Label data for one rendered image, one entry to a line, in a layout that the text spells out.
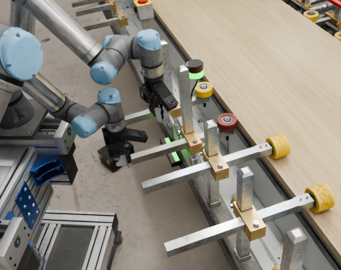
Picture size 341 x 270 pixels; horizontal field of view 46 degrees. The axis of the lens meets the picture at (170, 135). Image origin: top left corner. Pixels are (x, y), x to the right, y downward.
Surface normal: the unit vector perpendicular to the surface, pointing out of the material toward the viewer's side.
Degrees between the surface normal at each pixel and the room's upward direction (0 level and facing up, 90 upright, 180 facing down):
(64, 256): 0
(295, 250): 90
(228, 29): 0
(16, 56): 86
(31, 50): 85
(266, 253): 0
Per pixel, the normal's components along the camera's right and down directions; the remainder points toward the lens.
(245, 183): 0.31, 0.61
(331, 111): -0.10, -0.75
